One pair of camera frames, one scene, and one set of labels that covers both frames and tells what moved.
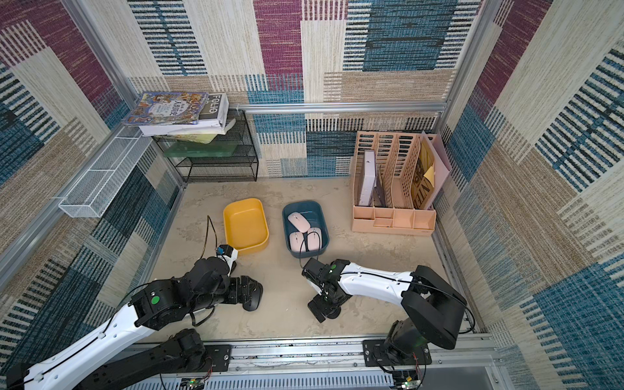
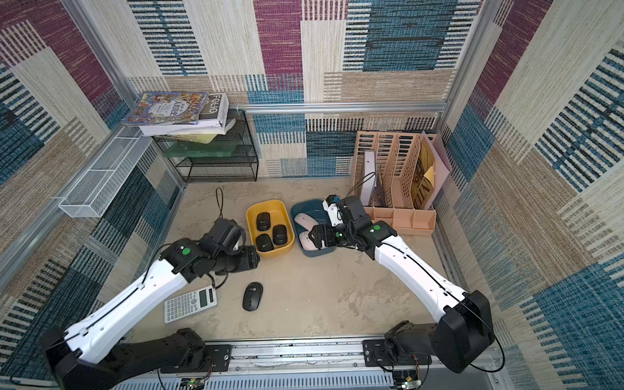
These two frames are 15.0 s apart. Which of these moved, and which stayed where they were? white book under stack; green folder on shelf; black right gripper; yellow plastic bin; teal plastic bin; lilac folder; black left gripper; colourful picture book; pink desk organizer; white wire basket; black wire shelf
Moved: black left gripper; yellow plastic bin; black right gripper; teal plastic bin
Stayed: colourful picture book; white book under stack; pink desk organizer; lilac folder; green folder on shelf; white wire basket; black wire shelf
